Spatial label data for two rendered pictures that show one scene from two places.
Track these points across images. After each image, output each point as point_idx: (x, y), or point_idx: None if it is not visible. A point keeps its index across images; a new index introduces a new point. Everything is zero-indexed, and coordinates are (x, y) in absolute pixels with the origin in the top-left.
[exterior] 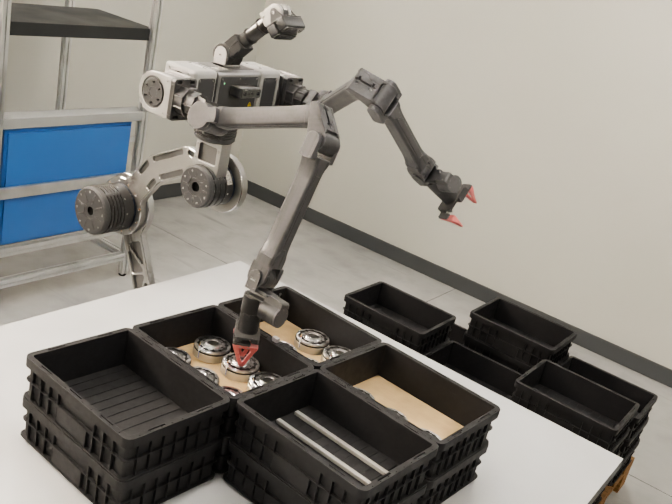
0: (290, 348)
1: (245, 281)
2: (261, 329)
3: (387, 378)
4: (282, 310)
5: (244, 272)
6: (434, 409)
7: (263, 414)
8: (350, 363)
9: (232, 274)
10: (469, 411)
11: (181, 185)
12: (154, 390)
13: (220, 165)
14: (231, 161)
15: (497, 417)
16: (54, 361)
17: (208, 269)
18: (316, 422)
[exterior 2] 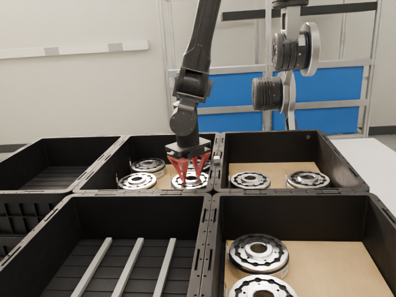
0: (220, 170)
1: (359, 149)
2: (223, 151)
3: (369, 250)
4: (181, 113)
5: (367, 144)
6: None
7: (118, 224)
8: (280, 203)
9: (353, 144)
10: None
11: (271, 55)
12: None
13: (289, 27)
14: (307, 26)
15: None
16: (61, 147)
17: (335, 139)
18: (180, 260)
